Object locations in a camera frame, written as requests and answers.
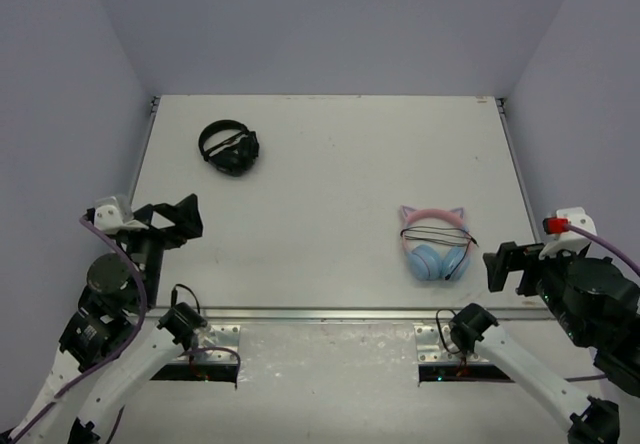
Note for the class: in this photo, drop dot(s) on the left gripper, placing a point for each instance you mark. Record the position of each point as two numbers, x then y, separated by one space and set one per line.
151 234

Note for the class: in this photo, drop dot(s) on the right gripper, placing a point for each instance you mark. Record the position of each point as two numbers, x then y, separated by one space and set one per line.
512 257

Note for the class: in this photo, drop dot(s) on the pink blue cat-ear headphones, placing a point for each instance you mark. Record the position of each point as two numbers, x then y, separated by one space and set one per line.
437 243

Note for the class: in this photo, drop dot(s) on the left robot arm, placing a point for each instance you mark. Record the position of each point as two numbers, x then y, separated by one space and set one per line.
102 358

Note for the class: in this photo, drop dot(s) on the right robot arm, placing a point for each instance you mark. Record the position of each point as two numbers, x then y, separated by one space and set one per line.
594 304

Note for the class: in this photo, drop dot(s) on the black headphones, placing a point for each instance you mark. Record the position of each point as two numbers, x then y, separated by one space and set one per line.
233 156

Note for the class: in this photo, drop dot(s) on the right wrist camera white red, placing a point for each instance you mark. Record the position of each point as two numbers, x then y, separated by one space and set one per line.
566 228

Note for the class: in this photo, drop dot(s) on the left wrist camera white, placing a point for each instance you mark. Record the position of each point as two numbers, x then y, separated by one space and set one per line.
114 214

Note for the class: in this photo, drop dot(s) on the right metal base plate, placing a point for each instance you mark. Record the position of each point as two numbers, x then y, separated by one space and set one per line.
434 347

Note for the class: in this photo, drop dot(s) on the metal base plate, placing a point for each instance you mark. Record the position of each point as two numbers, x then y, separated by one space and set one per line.
218 344
434 347

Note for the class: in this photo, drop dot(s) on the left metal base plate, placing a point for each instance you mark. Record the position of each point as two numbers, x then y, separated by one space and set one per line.
218 344

